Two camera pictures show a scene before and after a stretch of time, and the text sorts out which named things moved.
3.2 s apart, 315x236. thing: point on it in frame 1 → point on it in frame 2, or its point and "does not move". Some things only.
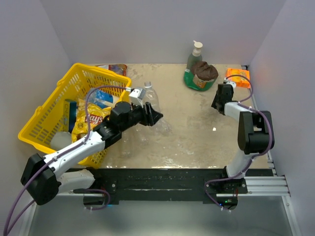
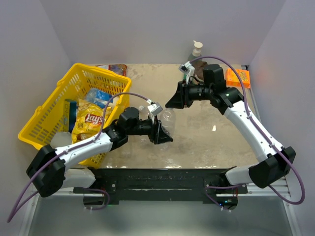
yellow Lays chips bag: (96, 114) does not move
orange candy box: (240, 81) does not move
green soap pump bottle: (196, 56) does not move
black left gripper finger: (148, 114) → (153, 136)
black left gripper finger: (156, 115) → (162, 137)
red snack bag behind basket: (120, 69) does not move
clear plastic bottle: (150, 95) → (168, 119)
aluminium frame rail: (275, 186) does not move
